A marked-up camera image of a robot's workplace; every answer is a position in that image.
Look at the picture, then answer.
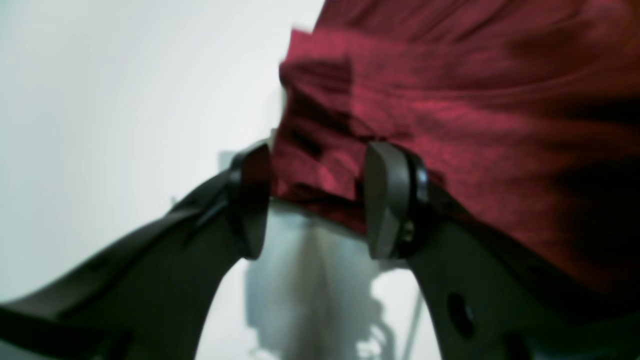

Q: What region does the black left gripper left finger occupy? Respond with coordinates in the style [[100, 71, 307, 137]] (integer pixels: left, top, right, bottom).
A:
[[0, 142, 272, 360]]

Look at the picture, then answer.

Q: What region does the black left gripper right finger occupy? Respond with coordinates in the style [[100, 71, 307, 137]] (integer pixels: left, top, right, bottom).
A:
[[363, 142, 640, 360]]

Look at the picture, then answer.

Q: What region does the dark red long-sleeve shirt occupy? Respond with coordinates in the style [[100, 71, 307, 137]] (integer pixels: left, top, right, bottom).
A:
[[272, 0, 640, 301]]

